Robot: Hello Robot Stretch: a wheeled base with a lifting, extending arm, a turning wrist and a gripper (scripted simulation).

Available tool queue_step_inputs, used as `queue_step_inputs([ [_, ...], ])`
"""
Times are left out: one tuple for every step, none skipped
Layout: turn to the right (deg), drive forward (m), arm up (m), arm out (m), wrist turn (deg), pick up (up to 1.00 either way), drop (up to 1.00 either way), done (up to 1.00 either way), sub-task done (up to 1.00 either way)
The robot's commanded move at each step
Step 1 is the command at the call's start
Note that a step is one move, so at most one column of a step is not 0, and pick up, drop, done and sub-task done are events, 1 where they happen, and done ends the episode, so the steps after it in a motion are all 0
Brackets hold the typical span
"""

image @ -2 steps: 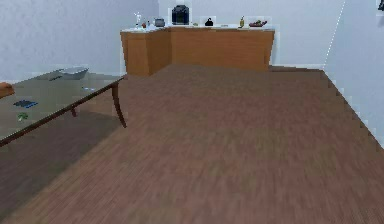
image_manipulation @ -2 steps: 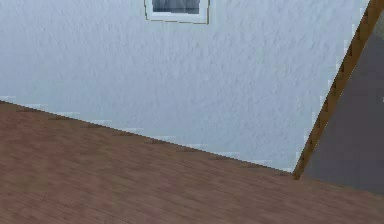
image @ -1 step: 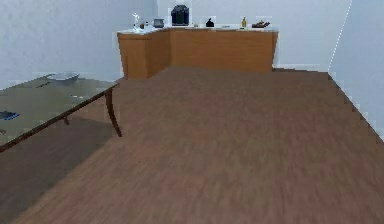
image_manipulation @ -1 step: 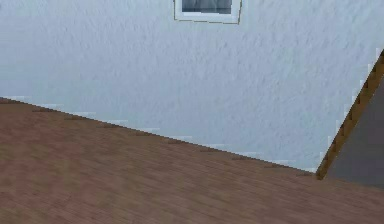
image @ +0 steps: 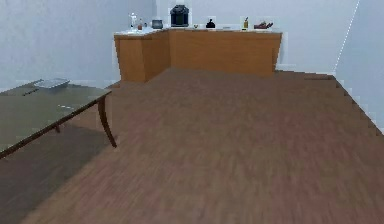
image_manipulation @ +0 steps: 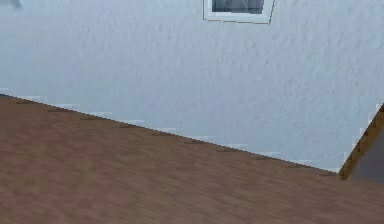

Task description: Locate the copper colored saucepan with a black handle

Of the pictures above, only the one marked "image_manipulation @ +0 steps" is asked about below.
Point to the brown framed grey door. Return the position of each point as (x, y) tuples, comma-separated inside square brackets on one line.
[(370, 153)]

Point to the white framed wall picture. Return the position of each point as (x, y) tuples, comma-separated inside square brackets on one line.
[(238, 11)]

